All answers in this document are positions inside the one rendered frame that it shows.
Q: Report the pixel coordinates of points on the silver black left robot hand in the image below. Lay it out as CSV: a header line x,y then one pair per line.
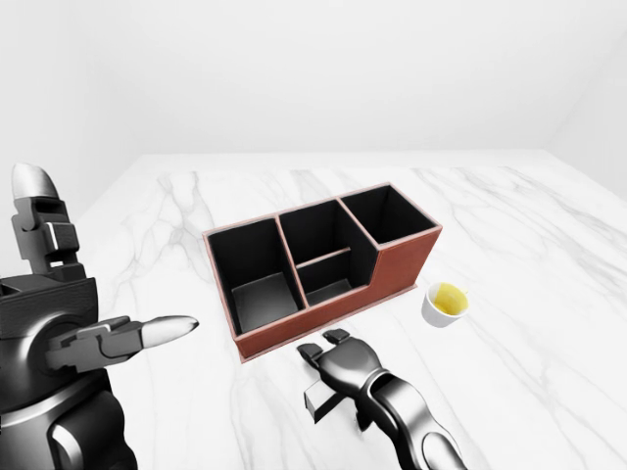
x,y
49,303

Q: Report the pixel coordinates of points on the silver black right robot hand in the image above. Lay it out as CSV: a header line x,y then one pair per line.
x,y
345,364

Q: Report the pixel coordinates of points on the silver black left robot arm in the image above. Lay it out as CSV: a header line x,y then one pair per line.
x,y
73,436

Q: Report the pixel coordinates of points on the red-brown desk caddy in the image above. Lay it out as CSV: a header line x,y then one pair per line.
x,y
397,264

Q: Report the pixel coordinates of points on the white mug with yellow inside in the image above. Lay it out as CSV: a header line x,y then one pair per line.
x,y
438,313

